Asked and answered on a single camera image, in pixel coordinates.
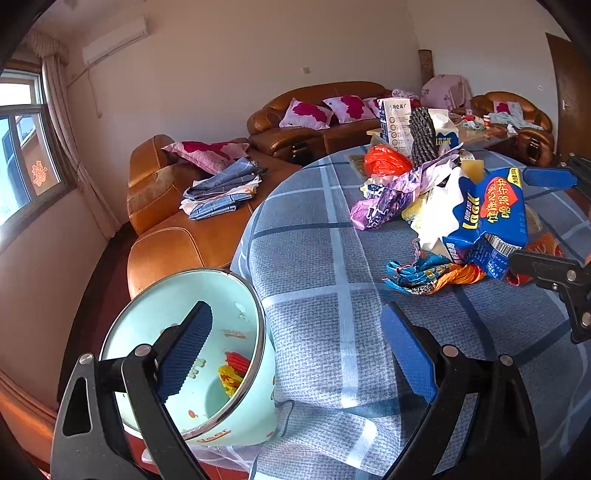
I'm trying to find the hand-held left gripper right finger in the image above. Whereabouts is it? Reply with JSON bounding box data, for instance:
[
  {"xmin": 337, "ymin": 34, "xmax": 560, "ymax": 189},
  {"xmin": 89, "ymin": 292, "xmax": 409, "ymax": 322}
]
[{"xmin": 379, "ymin": 302, "xmax": 542, "ymax": 480}]

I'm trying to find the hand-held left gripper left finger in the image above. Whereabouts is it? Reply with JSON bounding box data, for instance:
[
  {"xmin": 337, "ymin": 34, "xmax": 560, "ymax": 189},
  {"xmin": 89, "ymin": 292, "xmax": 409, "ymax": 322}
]
[{"xmin": 51, "ymin": 300, "xmax": 214, "ymax": 480}]

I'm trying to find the white plastic bag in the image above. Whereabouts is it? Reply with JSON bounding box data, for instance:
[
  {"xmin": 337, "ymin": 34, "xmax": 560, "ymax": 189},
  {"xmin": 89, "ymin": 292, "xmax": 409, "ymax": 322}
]
[{"xmin": 418, "ymin": 166, "xmax": 469, "ymax": 264}]

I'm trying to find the clear plastic packet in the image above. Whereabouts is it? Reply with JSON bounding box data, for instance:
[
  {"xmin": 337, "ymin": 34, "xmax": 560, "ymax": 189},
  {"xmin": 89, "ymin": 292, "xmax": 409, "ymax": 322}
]
[{"xmin": 346, "ymin": 152, "xmax": 370, "ymax": 176}]

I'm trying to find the purple crumpled wrapper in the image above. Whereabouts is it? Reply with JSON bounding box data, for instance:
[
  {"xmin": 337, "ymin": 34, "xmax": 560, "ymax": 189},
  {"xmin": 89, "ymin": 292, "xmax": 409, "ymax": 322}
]
[{"xmin": 349, "ymin": 154, "xmax": 465, "ymax": 232}]

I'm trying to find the beige curtain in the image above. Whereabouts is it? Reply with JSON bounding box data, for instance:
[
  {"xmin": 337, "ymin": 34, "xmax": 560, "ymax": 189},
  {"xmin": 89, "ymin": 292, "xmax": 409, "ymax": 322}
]
[{"xmin": 21, "ymin": 30, "xmax": 121, "ymax": 238}]

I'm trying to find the red plastic bag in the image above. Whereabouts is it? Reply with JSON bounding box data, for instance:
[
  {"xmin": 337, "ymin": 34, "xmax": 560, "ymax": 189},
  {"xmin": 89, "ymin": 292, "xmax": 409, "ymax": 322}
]
[{"xmin": 364, "ymin": 144, "xmax": 414, "ymax": 178}]

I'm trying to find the brown wooden door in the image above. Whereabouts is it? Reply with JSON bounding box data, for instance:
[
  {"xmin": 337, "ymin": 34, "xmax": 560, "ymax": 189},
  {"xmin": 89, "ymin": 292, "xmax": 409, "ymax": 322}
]
[{"xmin": 545, "ymin": 32, "xmax": 591, "ymax": 160}]

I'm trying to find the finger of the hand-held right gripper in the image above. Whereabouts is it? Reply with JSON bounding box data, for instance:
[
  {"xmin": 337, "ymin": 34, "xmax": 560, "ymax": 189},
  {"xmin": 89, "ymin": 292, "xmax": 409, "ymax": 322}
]
[
  {"xmin": 509, "ymin": 248, "xmax": 591, "ymax": 344},
  {"xmin": 521, "ymin": 154, "xmax": 591, "ymax": 199}
]

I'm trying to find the yellow plastic wrapper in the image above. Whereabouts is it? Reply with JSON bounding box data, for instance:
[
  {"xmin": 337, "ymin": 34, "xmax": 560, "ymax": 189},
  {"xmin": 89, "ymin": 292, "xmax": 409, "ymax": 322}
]
[{"xmin": 402, "ymin": 194, "xmax": 430, "ymax": 232}]

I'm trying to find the orange red snack packet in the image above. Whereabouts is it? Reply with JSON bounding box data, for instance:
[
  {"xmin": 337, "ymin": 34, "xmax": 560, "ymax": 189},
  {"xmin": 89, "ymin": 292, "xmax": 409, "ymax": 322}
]
[{"xmin": 505, "ymin": 231, "xmax": 566, "ymax": 287}]

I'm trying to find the wall scroll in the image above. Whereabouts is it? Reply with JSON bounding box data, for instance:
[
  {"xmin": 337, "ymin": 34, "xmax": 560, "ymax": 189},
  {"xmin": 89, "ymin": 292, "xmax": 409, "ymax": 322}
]
[{"xmin": 418, "ymin": 48, "xmax": 435, "ymax": 86}]

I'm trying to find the mint green trash bin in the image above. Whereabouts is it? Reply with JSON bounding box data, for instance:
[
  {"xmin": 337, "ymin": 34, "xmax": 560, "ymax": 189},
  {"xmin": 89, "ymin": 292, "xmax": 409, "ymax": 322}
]
[{"xmin": 99, "ymin": 269, "xmax": 278, "ymax": 448}]

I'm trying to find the folded blue plaid cloth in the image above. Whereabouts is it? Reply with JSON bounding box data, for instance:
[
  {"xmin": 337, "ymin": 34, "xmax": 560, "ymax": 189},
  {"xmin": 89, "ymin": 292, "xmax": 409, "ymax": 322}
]
[{"xmin": 179, "ymin": 158, "xmax": 269, "ymax": 220}]

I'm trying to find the white air conditioner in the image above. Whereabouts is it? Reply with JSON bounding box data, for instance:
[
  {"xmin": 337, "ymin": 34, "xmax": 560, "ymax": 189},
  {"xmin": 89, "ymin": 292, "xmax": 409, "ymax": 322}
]
[{"xmin": 82, "ymin": 17, "xmax": 149, "ymax": 65}]

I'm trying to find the window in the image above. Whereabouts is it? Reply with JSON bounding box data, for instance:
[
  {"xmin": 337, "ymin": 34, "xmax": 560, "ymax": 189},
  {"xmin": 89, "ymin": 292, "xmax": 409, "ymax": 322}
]
[{"xmin": 0, "ymin": 69, "xmax": 77, "ymax": 227}]

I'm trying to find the tall white carton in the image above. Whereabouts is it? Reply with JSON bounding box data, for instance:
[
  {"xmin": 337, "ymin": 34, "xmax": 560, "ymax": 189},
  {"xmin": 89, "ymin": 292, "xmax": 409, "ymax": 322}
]
[{"xmin": 378, "ymin": 98, "xmax": 414, "ymax": 158}]

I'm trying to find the light cloth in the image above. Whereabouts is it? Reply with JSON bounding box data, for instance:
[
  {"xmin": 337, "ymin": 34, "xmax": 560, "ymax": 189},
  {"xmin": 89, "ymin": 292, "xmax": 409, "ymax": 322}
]
[{"xmin": 489, "ymin": 100, "xmax": 543, "ymax": 130}]

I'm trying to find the blue plaid tablecloth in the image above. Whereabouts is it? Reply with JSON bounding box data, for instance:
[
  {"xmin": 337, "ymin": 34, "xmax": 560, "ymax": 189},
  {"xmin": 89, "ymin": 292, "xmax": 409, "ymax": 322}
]
[{"xmin": 229, "ymin": 147, "xmax": 591, "ymax": 480}]

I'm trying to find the wooden coffee table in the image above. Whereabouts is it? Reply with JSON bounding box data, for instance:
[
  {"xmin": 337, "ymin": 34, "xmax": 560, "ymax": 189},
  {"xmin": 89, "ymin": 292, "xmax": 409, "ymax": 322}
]
[{"xmin": 455, "ymin": 115, "xmax": 520, "ymax": 158}]

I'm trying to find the blue white milk carton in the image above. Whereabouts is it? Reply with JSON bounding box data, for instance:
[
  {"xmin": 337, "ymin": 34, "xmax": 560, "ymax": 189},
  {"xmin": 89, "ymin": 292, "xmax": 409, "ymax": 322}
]
[{"xmin": 427, "ymin": 108, "xmax": 460, "ymax": 155}]

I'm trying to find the pink floral cover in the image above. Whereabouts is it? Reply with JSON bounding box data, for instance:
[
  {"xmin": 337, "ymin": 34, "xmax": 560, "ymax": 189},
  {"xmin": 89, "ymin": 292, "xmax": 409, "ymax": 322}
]
[{"xmin": 420, "ymin": 75, "xmax": 474, "ymax": 112}]

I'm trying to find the red wrapper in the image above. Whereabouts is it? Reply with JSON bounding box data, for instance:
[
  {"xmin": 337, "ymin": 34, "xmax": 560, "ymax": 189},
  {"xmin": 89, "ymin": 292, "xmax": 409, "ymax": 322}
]
[{"xmin": 224, "ymin": 352, "xmax": 252, "ymax": 374}]

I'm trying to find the blue orange crumpled wrapper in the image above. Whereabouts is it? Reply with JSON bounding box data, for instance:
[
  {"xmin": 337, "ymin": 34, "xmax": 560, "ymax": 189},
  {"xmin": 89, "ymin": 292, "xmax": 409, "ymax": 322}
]
[{"xmin": 382, "ymin": 251, "xmax": 488, "ymax": 296}]

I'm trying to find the brown leather chaise sofa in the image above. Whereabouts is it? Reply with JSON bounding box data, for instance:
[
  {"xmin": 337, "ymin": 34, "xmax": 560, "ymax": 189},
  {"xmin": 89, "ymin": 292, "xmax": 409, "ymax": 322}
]
[{"xmin": 127, "ymin": 135, "xmax": 303, "ymax": 300}]

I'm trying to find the brown leather armchair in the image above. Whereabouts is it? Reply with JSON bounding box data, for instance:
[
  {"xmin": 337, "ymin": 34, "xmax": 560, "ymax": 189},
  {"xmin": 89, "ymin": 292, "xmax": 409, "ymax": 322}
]
[{"xmin": 471, "ymin": 91, "xmax": 555, "ymax": 167}]

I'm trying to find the crushed blue milk carton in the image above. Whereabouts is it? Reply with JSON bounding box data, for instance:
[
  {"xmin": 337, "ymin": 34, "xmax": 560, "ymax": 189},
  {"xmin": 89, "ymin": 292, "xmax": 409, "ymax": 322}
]
[{"xmin": 442, "ymin": 167, "xmax": 529, "ymax": 281}]

